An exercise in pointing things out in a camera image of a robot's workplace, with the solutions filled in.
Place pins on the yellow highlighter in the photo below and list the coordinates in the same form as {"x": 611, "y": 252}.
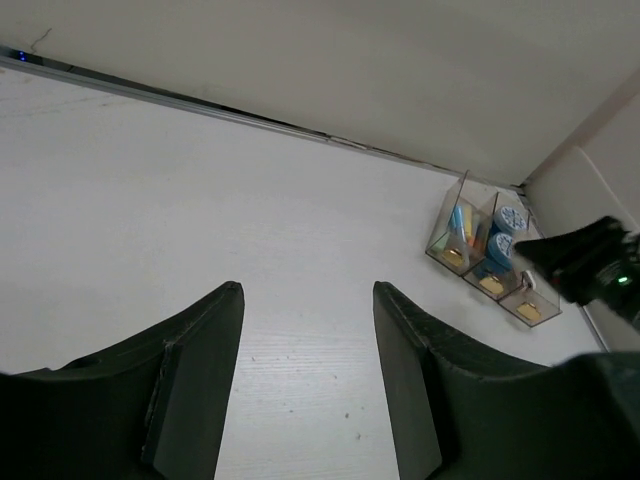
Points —
{"x": 474, "y": 223}

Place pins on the blue slime jar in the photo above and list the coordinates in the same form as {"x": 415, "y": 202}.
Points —
{"x": 498, "y": 254}
{"x": 509, "y": 220}

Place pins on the blue highlighter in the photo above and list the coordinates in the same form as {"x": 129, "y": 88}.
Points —
{"x": 457, "y": 219}

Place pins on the right clear organizer bin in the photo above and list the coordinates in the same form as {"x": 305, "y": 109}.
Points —
{"x": 530, "y": 307}

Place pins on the orange highlighter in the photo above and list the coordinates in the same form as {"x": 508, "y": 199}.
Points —
{"x": 479, "y": 244}

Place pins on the left clear organizer bin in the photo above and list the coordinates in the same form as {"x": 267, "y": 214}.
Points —
{"x": 468, "y": 189}

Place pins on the green highlighter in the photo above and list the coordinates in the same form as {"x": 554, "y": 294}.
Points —
{"x": 439, "y": 245}

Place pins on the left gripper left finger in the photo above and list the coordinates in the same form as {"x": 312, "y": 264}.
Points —
{"x": 152, "y": 406}

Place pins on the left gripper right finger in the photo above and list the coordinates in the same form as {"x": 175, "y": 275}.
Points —
{"x": 460, "y": 409}

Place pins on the pink mini stapler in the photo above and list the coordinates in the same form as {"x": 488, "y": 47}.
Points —
{"x": 528, "y": 282}

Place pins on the clear organizer bin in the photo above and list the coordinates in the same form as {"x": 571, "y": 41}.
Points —
{"x": 530, "y": 307}
{"x": 468, "y": 189}
{"x": 478, "y": 273}

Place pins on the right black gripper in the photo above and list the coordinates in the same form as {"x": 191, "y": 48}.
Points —
{"x": 599, "y": 262}

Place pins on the middle clear organizer bin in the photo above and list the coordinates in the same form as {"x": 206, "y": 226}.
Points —
{"x": 478, "y": 273}

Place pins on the aluminium rail back edge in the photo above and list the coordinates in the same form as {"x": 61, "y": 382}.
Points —
{"x": 34, "y": 64}

